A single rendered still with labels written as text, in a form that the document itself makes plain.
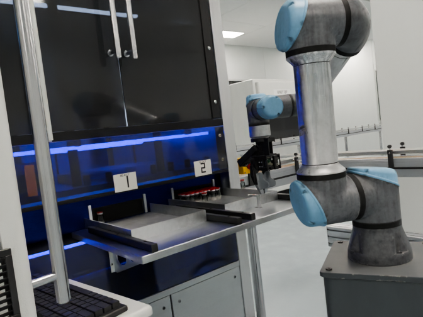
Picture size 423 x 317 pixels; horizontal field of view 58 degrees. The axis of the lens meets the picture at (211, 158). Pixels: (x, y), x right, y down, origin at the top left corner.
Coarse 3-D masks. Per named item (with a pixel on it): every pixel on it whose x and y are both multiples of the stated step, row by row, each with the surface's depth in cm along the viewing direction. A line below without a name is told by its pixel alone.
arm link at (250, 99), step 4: (248, 96) 134; (252, 96) 132; (256, 96) 132; (260, 96) 132; (248, 100) 134; (252, 100) 132; (248, 104) 134; (248, 108) 134; (248, 112) 134; (248, 116) 135; (252, 116) 132; (248, 120) 136; (252, 120) 133; (256, 120) 133; (260, 120) 132; (264, 120) 133; (268, 120) 134; (252, 124) 134; (256, 124) 133; (260, 124) 133; (264, 124) 133; (268, 124) 134
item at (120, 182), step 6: (120, 174) 131; (126, 174) 132; (132, 174) 133; (114, 180) 129; (120, 180) 130; (126, 180) 132; (132, 180) 133; (120, 186) 130; (126, 186) 132; (132, 186) 133
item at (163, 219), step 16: (160, 208) 141; (176, 208) 132; (192, 208) 125; (96, 224) 122; (112, 224) 132; (128, 224) 128; (144, 224) 125; (160, 224) 110; (176, 224) 113; (192, 224) 117
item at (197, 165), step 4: (200, 160) 152; (204, 160) 154; (208, 160) 155; (196, 164) 151; (200, 164) 152; (208, 164) 155; (196, 168) 151; (200, 168) 152; (208, 168) 155; (196, 172) 151; (200, 172) 152; (208, 172) 155; (196, 176) 151
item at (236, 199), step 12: (228, 192) 162; (240, 192) 157; (252, 192) 151; (276, 192) 142; (192, 204) 139; (204, 204) 134; (216, 204) 129; (228, 204) 127; (240, 204) 130; (252, 204) 134
